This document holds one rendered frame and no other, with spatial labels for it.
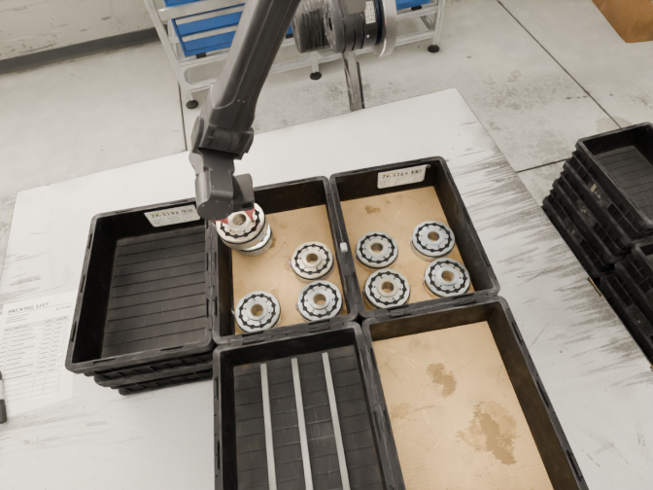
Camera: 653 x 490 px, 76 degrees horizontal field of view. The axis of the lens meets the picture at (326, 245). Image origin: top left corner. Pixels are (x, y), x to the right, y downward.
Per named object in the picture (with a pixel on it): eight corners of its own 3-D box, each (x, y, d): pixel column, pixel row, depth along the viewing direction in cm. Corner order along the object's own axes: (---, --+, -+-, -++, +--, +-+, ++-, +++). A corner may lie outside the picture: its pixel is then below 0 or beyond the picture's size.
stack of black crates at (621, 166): (532, 214, 189) (574, 139, 151) (593, 197, 191) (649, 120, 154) (584, 290, 168) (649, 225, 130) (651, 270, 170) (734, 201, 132)
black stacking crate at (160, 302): (116, 240, 114) (93, 216, 105) (223, 222, 115) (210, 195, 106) (95, 386, 93) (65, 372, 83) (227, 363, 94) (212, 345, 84)
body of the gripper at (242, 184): (256, 205, 78) (245, 182, 71) (201, 216, 78) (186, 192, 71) (253, 178, 81) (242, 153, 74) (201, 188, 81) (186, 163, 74)
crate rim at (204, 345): (96, 220, 106) (91, 214, 104) (213, 199, 107) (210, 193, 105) (69, 375, 85) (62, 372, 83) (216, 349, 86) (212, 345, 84)
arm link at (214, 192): (253, 122, 67) (198, 110, 63) (263, 177, 61) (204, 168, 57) (231, 170, 76) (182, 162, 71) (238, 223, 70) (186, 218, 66)
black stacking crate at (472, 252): (331, 203, 116) (328, 175, 106) (435, 186, 117) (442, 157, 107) (360, 338, 94) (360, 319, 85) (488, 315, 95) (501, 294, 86)
